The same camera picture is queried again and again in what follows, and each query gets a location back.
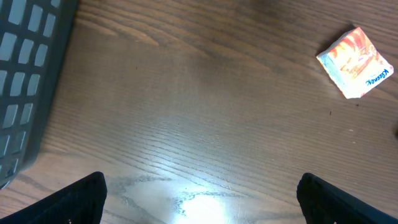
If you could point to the grey plastic mesh basket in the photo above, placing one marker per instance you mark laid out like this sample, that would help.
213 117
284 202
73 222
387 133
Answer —
34 39

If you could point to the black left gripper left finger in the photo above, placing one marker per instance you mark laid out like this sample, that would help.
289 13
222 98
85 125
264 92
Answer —
80 202

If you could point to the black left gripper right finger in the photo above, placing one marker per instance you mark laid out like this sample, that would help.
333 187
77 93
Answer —
322 202

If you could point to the small orange snack box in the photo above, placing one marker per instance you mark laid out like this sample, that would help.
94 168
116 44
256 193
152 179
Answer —
354 64

